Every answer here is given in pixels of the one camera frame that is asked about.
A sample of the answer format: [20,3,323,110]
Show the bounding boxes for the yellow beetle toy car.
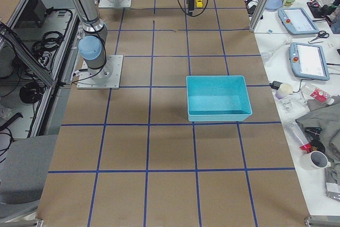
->
[195,0,203,9]

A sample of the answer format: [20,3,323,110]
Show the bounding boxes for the turquoise plastic bin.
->
[186,75,252,122]

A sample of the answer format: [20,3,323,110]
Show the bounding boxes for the far teach pendant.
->
[277,7,319,35]

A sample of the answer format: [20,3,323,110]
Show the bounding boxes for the teach pendant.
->
[289,42,330,81]
[277,7,319,35]

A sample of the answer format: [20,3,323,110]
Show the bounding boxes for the near teach pendant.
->
[289,42,330,81]

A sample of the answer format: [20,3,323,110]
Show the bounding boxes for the black scissors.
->
[308,30,329,44]

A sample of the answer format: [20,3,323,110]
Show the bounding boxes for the grey cloth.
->
[295,99,340,164]

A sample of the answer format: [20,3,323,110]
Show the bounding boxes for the white mug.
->
[300,151,331,170]

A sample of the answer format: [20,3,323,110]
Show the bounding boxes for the grey chair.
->
[1,134,58,222]

